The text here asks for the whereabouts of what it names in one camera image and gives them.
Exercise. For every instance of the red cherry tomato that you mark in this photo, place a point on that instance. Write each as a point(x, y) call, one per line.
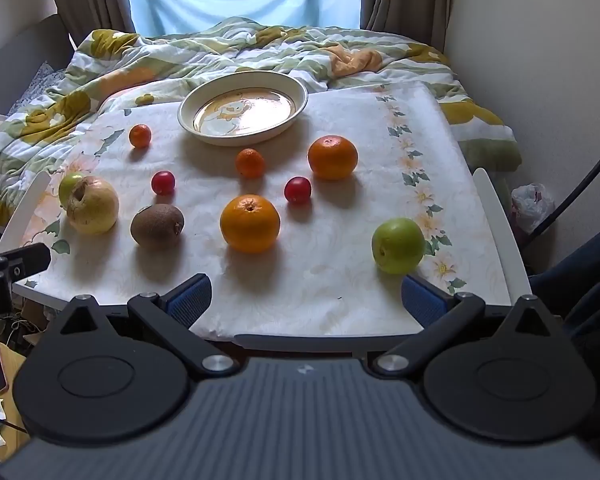
point(298, 190)
point(163, 182)

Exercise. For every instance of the large navel orange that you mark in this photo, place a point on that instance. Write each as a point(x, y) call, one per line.
point(250, 223)

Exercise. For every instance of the green striped floral blanket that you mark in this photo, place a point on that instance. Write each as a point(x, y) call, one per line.
point(145, 60)

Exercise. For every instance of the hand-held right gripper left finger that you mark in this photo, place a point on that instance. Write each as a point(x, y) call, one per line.
point(190, 301)

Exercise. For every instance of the yellow wooden stool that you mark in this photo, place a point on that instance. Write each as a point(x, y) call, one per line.
point(12, 360)

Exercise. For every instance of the brown kiwi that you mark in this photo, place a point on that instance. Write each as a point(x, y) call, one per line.
point(157, 226)

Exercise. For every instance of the blue patterned pillow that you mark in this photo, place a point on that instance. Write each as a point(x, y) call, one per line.
point(35, 85)

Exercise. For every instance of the white plastic bag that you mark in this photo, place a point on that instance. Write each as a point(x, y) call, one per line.
point(532, 205)

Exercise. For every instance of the deep orange mandarin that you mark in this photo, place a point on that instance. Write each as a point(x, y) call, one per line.
point(332, 157)

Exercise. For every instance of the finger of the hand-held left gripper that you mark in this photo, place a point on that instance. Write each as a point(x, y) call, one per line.
point(27, 259)

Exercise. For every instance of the yellow pear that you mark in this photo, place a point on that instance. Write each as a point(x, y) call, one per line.
point(93, 205)

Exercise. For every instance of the small tangerine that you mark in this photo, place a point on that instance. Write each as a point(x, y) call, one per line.
point(140, 136)
point(250, 163)

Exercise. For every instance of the green apple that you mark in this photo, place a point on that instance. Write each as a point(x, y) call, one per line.
point(398, 246)
point(67, 187)

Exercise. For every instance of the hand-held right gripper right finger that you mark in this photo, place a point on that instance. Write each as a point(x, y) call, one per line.
point(421, 301)

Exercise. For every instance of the cream ceramic bowl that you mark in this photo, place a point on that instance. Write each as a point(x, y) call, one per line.
point(240, 132)

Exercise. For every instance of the grey headboard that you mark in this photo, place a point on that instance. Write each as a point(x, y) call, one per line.
point(15, 55)

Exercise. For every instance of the person's leg in dark pants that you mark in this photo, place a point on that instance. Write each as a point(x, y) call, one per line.
point(590, 270)

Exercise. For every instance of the white floral tablecloth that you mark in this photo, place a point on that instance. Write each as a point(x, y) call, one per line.
point(330, 270)

